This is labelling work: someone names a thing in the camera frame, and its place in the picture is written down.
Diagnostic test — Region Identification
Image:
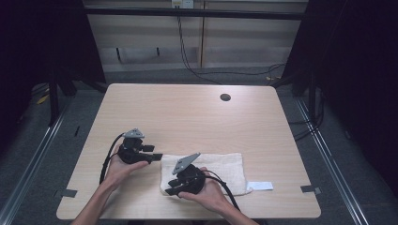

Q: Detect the metal floor rail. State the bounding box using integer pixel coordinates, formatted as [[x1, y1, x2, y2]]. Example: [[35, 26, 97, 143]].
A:
[[0, 99, 71, 225], [295, 97, 372, 225]]

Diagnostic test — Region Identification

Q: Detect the black horizontal bar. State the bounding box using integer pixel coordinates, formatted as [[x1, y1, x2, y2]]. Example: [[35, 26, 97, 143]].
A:
[[84, 7, 305, 21]]

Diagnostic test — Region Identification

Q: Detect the white towel with label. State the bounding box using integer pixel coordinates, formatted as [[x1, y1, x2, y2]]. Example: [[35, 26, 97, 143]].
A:
[[160, 152, 274, 198]]

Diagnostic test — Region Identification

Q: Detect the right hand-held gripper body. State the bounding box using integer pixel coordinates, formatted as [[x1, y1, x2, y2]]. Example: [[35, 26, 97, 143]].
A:
[[168, 152, 208, 196]]

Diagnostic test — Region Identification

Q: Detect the black curtain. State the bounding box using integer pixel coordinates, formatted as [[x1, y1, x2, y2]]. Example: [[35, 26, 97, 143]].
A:
[[281, 0, 398, 198], [0, 0, 107, 148]]

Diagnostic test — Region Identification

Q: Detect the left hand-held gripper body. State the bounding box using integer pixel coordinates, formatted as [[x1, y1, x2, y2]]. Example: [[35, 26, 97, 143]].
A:
[[116, 127, 150, 166]]

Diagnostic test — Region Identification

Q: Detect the person's right hand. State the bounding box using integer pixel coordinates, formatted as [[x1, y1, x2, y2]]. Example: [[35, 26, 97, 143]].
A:
[[177, 166, 231, 214]]

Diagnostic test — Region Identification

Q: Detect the grey tape piece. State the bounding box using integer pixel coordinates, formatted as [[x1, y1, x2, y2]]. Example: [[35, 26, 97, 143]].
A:
[[54, 188, 78, 199], [299, 185, 323, 195]]

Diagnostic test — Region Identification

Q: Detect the yellow floor object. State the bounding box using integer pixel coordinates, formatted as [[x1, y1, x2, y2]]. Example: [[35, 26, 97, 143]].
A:
[[36, 93, 51, 105]]

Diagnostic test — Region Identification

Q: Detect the bundle of black floor cables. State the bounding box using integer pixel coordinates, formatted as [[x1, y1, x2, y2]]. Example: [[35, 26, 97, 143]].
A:
[[287, 90, 327, 143]]

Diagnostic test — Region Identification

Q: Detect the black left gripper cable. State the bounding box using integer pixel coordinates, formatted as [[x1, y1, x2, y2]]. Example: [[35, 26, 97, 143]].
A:
[[99, 132, 127, 186]]

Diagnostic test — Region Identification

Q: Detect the black floor cable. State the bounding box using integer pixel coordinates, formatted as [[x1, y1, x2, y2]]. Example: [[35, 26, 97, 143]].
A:
[[193, 63, 286, 83]]

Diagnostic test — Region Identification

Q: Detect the white wall power outlet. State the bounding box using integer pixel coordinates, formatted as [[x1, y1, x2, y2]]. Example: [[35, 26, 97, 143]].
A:
[[171, 0, 195, 9]]

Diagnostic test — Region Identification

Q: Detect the black cable from outlet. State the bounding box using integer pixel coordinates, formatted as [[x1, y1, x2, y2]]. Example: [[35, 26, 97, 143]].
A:
[[176, 7, 223, 85]]

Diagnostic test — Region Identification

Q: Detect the black metal stand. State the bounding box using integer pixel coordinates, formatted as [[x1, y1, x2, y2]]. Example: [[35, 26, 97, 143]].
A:
[[47, 79, 61, 128]]

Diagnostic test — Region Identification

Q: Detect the person's left hand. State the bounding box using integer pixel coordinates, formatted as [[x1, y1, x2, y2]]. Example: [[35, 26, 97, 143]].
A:
[[104, 144, 150, 192]]

